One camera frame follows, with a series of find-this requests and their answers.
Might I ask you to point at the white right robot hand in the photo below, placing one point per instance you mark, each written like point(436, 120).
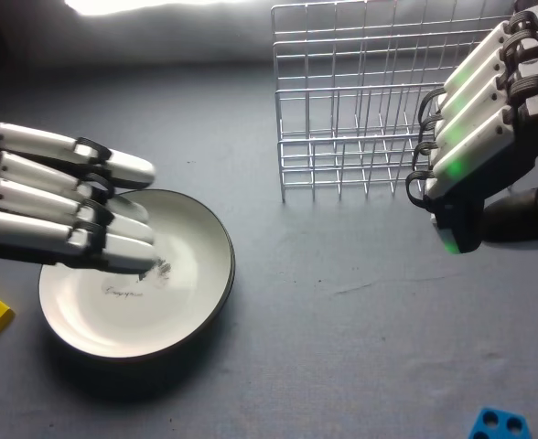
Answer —
point(479, 123)

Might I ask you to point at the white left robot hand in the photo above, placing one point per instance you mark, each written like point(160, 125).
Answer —
point(35, 201)

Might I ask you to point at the white plate with script print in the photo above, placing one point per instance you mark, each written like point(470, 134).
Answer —
point(159, 311)

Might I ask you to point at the white backdrop sheet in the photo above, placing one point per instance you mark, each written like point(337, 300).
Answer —
point(159, 41)

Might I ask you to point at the grey table cloth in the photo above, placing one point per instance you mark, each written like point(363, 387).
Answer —
point(342, 320)

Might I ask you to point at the blue block with holes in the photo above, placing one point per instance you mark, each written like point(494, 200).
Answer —
point(502, 427)

